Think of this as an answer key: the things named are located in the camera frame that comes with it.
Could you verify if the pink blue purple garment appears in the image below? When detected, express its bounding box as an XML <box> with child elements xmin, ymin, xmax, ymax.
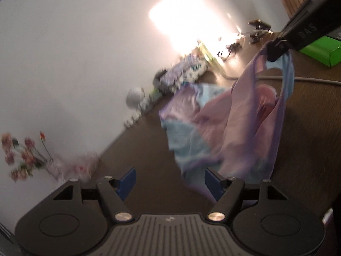
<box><xmin>159</xmin><ymin>45</ymin><xmax>295</xmax><ymax>200</ymax></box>

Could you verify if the small black metal stand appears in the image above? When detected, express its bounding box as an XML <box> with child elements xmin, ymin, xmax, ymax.
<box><xmin>248</xmin><ymin>19</ymin><xmax>272</xmax><ymax>44</ymax></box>

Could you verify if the green box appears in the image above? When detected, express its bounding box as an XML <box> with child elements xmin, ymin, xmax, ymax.
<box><xmin>300</xmin><ymin>36</ymin><xmax>341</xmax><ymax>67</ymax></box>

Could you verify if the pink artificial flowers bouquet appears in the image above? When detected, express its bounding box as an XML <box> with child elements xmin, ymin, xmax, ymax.
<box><xmin>1</xmin><ymin>132</ymin><xmax>53</xmax><ymax>182</ymax></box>

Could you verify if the grey cable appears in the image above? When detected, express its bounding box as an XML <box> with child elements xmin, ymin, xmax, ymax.
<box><xmin>212</xmin><ymin>66</ymin><xmax>341</xmax><ymax>86</ymax></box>

